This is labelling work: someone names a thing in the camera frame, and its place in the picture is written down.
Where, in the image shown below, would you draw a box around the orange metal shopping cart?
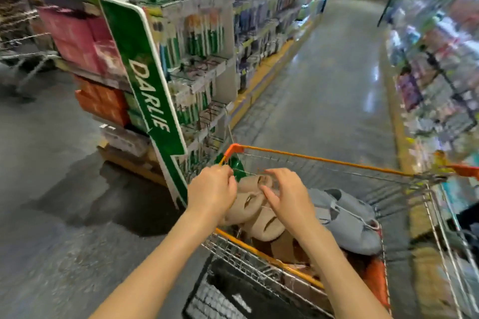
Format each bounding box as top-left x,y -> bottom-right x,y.
181,143 -> 479,319

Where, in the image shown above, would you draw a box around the grey slippers pair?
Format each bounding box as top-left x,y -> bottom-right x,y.
306,187 -> 383,257

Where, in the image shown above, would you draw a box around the rows of colourful small packets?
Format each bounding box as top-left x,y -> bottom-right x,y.
385,0 -> 479,188

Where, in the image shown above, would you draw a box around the person's left hand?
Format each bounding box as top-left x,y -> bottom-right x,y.
186,164 -> 239,218

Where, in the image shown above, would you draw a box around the person's right forearm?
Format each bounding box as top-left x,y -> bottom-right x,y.
295,221 -> 392,319

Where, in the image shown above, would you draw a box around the plain metal cart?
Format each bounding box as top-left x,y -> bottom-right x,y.
0,0 -> 61,99

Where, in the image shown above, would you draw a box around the rows of blue toothbrush packets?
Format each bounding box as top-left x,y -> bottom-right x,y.
206,0 -> 332,91

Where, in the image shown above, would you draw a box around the stack of orange boxes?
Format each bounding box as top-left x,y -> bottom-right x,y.
74,75 -> 130,127

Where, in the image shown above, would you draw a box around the red side poster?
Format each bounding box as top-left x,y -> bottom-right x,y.
37,6 -> 126,76

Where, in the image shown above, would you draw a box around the hanging green toothbrush packs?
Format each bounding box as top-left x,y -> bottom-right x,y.
144,0 -> 235,181

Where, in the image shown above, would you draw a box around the wooden pallet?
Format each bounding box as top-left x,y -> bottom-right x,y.
97,142 -> 168,187

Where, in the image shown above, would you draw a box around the person's left forearm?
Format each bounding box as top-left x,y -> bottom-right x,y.
89,206 -> 218,319

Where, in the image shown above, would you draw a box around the white green toothbrush stand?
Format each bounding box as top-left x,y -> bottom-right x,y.
26,0 -> 237,211

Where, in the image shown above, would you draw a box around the long shelf with yellow base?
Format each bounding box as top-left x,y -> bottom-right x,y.
224,0 -> 337,131

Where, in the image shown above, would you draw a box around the row of white cartons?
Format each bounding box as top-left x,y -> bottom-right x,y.
99,124 -> 151,158

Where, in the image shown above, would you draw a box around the person's right hand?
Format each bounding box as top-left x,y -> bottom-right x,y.
260,168 -> 319,237

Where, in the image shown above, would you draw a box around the small green boxes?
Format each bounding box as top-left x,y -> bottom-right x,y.
123,91 -> 149,133

